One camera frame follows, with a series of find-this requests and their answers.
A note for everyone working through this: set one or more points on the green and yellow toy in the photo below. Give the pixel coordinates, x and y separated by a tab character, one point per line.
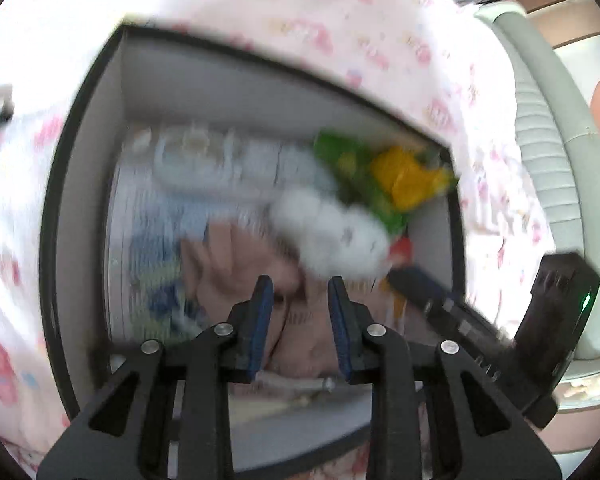
405	175

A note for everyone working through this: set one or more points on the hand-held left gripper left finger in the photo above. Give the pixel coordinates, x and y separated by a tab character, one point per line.
260	322

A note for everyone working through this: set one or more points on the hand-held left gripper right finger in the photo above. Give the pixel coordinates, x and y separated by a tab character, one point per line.
340	322

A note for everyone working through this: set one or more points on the clear phone case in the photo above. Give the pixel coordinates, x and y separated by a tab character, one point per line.
190	150

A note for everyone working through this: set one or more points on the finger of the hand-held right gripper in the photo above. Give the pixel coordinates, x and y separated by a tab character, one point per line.
445	305

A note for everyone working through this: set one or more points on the black cardboard box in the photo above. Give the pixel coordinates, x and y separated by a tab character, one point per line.
145	75

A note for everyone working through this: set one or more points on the grey ribbed chair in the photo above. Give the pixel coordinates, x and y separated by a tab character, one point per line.
545	135

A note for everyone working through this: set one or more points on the white fluffy plush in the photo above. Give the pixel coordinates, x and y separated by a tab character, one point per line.
330	230

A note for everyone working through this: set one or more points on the pink cartoon printed blanket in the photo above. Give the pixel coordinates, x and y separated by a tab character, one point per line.
330	25

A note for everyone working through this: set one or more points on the pink printed packet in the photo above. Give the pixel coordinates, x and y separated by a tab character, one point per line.
230	255

